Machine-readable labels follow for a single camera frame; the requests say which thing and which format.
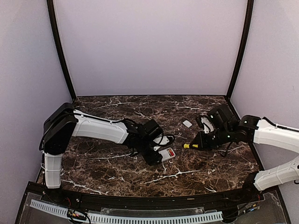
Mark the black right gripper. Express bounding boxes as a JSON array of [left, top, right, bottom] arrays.
[[190, 126, 233, 151]]

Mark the white remote control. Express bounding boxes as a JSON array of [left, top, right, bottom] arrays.
[[159, 147, 176, 162]]

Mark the yellow handled screwdriver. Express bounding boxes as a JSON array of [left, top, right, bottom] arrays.
[[183, 144, 199, 150]]

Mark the white battery cover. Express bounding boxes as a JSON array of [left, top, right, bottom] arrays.
[[182, 120, 192, 128]]

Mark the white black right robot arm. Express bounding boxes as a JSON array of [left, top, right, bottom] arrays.
[[192, 105, 299, 203]]

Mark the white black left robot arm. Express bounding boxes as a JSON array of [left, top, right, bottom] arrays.
[[39, 103, 163, 203]]

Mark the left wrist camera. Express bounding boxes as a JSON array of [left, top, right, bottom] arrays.
[[153, 134, 175, 151]]

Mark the white slotted cable duct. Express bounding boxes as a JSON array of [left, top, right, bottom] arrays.
[[30, 199, 223, 224]]

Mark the black front rail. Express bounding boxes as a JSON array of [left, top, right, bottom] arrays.
[[25, 182, 277, 210]]

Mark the black right frame post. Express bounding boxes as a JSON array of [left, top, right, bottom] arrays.
[[226, 0, 254, 100]]

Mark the black frame post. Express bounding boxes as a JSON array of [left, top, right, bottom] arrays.
[[46, 0, 77, 101], [226, 0, 254, 100]]

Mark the black left frame post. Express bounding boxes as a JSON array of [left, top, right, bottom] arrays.
[[46, 0, 77, 101]]

